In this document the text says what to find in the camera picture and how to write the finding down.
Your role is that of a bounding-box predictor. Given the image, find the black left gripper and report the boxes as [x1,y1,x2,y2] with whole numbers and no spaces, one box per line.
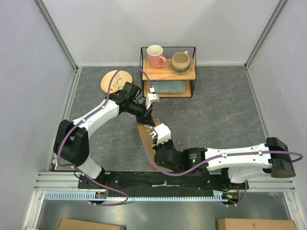
[127,99,154,126]

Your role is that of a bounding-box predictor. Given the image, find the brown cardboard express box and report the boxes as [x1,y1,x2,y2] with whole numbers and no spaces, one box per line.
[137,119,161,171]

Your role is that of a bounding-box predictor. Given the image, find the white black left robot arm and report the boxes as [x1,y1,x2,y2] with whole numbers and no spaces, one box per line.
[53,82,159,188]

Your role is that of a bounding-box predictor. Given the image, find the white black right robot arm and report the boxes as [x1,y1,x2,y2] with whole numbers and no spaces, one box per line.
[145,137,296,189]

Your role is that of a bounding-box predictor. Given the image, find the cardboard box bottom right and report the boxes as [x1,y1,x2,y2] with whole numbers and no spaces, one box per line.
[217,218,297,230]

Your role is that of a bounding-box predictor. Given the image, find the cardboard box bottom left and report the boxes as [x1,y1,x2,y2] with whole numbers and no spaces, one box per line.
[58,218,125,230]

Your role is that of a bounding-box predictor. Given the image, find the teal rectangular ceramic tray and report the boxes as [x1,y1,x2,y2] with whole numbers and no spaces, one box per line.
[151,81,186,93]

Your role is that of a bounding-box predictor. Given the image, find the beige plate with bird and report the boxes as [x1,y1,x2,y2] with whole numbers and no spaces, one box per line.
[100,70,133,93]

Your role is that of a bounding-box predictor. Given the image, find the beige stoneware mug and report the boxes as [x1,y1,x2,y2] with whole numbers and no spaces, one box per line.
[171,51,191,75]

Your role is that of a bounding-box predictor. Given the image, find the pink ceramic mug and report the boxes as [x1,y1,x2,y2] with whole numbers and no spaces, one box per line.
[147,45,166,69]

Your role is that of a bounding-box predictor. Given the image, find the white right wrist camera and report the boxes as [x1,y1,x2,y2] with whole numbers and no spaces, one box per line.
[151,123,171,145]

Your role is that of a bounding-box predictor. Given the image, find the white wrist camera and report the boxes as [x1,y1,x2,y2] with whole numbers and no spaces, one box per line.
[145,93,160,110]
[151,123,171,145]

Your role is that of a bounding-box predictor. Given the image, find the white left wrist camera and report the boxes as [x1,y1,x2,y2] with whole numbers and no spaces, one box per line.
[145,93,160,110]

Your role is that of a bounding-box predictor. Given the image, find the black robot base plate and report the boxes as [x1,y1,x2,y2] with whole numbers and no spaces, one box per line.
[78,171,250,198]

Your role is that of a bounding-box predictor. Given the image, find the black wire wooden shelf rack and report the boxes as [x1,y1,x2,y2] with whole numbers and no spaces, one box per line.
[140,46,197,98]

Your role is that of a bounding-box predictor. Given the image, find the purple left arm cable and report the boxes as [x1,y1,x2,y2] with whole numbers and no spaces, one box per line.
[56,66,155,207]

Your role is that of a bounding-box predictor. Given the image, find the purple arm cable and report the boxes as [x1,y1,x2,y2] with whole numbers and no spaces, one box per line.
[146,133,303,209]
[56,66,155,207]

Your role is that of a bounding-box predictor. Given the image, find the aluminium frame rail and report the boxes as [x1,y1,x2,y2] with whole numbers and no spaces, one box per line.
[33,0,79,72]

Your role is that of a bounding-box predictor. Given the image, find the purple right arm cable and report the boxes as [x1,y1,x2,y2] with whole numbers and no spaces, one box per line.
[146,133,303,209]

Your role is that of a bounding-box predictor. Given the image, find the grey slotted cable duct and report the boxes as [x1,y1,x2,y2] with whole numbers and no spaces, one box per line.
[44,191,228,202]

